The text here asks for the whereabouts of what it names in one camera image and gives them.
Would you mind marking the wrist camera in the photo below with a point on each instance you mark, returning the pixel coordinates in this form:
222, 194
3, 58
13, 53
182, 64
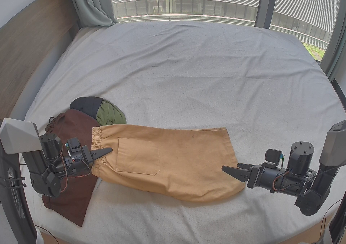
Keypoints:
73, 144
273, 156

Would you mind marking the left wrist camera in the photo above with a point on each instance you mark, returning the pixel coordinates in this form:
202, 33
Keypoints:
73, 144

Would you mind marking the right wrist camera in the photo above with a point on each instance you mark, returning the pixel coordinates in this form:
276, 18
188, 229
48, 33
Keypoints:
273, 156

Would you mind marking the pale grey garment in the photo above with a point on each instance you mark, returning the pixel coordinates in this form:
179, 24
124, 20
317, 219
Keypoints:
97, 183

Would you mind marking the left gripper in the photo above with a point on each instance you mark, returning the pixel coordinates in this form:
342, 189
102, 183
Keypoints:
79, 161

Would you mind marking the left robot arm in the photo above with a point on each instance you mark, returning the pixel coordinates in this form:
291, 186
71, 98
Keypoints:
19, 137

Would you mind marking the bed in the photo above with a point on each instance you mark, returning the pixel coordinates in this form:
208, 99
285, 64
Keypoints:
189, 75

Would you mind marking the brown garment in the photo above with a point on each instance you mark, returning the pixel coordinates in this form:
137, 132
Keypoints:
75, 124

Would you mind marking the green garment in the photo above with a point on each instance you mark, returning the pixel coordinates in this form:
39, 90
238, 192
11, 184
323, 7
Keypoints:
110, 114

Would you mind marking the black garment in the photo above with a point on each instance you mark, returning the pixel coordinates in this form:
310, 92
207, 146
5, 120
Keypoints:
83, 105

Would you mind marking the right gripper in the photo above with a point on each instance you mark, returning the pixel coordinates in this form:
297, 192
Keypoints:
270, 179

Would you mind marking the tan shorts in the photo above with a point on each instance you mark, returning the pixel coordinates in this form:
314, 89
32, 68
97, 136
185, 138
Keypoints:
175, 156

